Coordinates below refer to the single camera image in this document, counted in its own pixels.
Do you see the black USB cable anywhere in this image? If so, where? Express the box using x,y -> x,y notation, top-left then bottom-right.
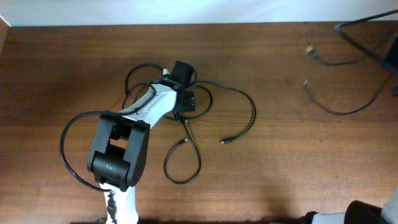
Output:
303,34 -> 393,116
121,63 -> 214,123
163,80 -> 257,185

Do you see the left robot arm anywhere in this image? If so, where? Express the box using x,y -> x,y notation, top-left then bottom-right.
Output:
87,61 -> 197,223

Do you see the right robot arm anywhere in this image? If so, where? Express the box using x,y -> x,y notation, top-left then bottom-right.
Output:
302,34 -> 397,224

